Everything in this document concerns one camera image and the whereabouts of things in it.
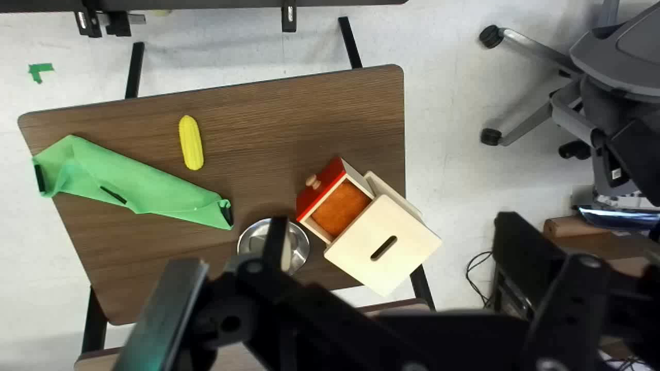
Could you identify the green cloth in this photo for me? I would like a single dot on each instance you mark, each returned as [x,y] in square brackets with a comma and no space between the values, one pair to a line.
[124,180]

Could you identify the red wooden drawer box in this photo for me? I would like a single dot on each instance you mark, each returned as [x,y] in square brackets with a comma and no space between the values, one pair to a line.
[328,180]

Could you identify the gray office chair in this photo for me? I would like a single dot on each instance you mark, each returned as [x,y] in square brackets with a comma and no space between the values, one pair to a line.
[604,74]

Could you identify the light wooden slot box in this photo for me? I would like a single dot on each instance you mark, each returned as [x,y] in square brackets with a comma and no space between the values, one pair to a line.
[383,247]

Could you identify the black desk foot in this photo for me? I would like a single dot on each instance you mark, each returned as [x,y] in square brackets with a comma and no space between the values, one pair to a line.
[99,22]
[290,19]

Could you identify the black equipment box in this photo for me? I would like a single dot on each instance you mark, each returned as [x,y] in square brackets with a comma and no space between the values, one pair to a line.
[526,258]

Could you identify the yellow corn cob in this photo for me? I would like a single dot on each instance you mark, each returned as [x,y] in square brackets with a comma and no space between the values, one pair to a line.
[190,141]

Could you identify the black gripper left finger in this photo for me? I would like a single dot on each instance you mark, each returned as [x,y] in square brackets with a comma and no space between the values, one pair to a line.
[161,316]

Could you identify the silver metal pan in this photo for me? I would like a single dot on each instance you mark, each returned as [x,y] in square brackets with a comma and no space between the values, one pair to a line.
[251,238]

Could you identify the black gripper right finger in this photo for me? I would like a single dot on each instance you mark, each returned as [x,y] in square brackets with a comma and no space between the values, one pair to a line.
[568,316]

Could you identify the brown wooden table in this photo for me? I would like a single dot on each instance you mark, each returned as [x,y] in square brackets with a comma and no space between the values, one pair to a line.
[135,69]

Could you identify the blue shiny bag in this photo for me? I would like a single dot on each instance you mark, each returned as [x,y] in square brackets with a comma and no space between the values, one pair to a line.
[611,209]

